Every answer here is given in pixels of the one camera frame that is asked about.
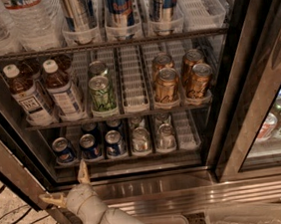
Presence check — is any red can behind glass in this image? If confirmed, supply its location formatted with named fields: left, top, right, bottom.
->
left=255, top=113, right=278, bottom=141

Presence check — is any silver can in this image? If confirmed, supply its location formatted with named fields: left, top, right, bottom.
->
left=156, top=123, right=176, bottom=149
left=132, top=127, right=151, bottom=152
left=155, top=112, right=171, bottom=127
left=129, top=116, right=145, bottom=130

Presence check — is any back silver can right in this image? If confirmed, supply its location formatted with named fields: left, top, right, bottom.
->
left=155, top=112, right=171, bottom=127

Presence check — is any tea bottle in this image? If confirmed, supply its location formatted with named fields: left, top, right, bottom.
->
left=3, top=64, right=54, bottom=126
left=43, top=59, right=83, bottom=115

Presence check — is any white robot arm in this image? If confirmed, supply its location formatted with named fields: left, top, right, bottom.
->
left=39, top=160, right=144, bottom=224

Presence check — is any right red bull can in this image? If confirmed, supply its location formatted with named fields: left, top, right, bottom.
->
left=148, top=0, right=177, bottom=36

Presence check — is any empty white shelf tray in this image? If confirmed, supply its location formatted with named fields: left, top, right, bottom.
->
left=117, top=47, right=150, bottom=113

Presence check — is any front left gold can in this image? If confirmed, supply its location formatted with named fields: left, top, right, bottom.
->
left=154, top=67, right=179, bottom=104

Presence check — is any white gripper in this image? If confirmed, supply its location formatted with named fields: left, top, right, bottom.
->
left=39, top=160, right=108, bottom=224

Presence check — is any back right gold can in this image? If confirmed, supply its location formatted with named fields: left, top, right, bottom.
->
left=181, top=49, right=204, bottom=86

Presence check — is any front right gold can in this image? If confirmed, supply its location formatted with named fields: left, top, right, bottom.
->
left=185, top=63, right=213, bottom=100

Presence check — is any left front tea bottle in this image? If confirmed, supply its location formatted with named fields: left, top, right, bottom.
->
left=3, top=64, right=54, bottom=126

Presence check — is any front green can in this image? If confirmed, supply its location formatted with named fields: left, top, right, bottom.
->
left=89, top=76, right=117, bottom=112

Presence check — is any front silver can right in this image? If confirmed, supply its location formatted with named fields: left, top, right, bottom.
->
left=156, top=123, right=176, bottom=149

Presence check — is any back left gold can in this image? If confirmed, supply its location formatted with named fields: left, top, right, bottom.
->
left=151, top=52, right=174, bottom=80

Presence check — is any pepsi can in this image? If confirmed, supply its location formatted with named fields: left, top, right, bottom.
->
left=79, top=133, right=102, bottom=160
left=52, top=137, right=77, bottom=164
left=105, top=130, right=126, bottom=157
left=81, top=122, right=102, bottom=141
left=106, top=118, right=124, bottom=134

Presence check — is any back green can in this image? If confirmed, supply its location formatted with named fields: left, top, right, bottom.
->
left=87, top=61, right=111, bottom=79

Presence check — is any right water bottle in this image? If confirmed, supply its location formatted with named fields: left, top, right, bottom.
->
left=2, top=0, right=60, bottom=51

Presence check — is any front silver can left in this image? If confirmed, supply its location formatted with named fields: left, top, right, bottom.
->
left=132, top=127, right=151, bottom=152

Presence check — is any back silver can left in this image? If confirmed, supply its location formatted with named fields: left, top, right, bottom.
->
left=129, top=116, right=145, bottom=130

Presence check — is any middle red bull can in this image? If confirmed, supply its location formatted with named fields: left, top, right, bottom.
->
left=106, top=0, right=135, bottom=40

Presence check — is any right clear plastic bin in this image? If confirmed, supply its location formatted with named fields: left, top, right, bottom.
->
left=204, top=203, right=281, bottom=224

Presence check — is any gold can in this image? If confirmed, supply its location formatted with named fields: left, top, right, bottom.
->
left=181, top=49, right=204, bottom=86
left=151, top=52, right=174, bottom=80
left=154, top=67, right=179, bottom=104
left=185, top=63, right=213, bottom=100

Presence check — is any right front tea bottle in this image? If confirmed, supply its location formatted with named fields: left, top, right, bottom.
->
left=43, top=59, right=83, bottom=115

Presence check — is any open fridge glass door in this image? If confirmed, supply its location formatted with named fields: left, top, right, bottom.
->
left=0, top=72, right=78, bottom=224

